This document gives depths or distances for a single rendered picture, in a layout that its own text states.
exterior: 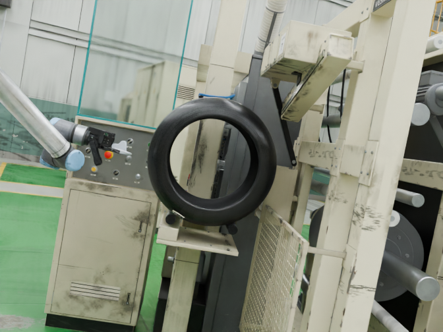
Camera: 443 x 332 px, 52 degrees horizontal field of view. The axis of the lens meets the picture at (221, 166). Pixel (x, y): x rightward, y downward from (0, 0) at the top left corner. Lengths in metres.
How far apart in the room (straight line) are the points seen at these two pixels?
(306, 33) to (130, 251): 1.65
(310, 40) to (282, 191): 0.85
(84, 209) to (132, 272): 0.47
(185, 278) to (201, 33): 9.79
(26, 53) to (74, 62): 1.02
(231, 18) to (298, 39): 0.69
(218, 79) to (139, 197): 0.86
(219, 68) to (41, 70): 8.88
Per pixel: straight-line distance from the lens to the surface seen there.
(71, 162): 1.99
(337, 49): 1.76
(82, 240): 2.84
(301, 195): 2.41
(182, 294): 2.52
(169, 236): 2.06
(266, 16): 2.91
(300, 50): 1.83
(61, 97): 11.07
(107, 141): 2.10
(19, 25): 11.11
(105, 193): 2.77
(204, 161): 2.38
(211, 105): 1.98
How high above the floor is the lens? 1.30
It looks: 4 degrees down
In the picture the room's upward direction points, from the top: 10 degrees clockwise
